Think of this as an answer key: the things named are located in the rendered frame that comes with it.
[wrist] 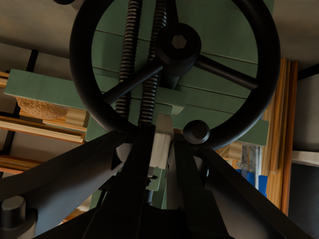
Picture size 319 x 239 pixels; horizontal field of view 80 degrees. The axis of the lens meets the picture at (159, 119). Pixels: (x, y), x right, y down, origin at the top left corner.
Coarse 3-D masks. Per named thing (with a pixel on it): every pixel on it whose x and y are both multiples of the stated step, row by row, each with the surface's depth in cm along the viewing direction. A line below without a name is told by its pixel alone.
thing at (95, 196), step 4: (96, 192) 73; (100, 192) 73; (92, 196) 73; (96, 196) 73; (104, 196) 73; (92, 200) 72; (96, 200) 72; (92, 204) 72; (96, 204) 72; (92, 208) 72
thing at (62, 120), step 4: (20, 112) 57; (24, 112) 57; (28, 116) 57; (32, 116) 57; (48, 120) 57; (52, 120) 57; (56, 120) 57; (60, 120) 58; (64, 120) 58; (216, 152) 58
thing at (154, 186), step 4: (156, 168) 53; (160, 168) 53; (156, 172) 53; (160, 172) 53; (160, 176) 53; (152, 180) 53; (156, 180) 53; (152, 184) 53; (156, 184) 53; (148, 188) 52; (152, 188) 52; (156, 188) 52
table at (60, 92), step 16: (16, 80) 43; (32, 80) 43; (48, 80) 43; (64, 80) 43; (96, 80) 34; (112, 80) 34; (32, 96) 43; (48, 96) 43; (64, 96) 43; (160, 96) 34; (176, 96) 34; (176, 112) 40; (192, 112) 43; (208, 112) 44; (224, 112) 44; (176, 128) 43; (256, 128) 44; (256, 144) 43
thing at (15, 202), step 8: (8, 200) 6; (16, 200) 6; (24, 200) 6; (8, 208) 5; (16, 208) 6; (24, 208) 6; (0, 216) 6; (8, 216) 6; (16, 216) 6; (24, 216) 6; (32, 216) 6; (0, 224) 6; (8, 224) 6; (16, 224) 6; (24, 224) 6; (32, 224) 6; (0, 232) 6; (8, 232) 6; (16, 232) 6; (24, 232) 6; (32, 232) 6
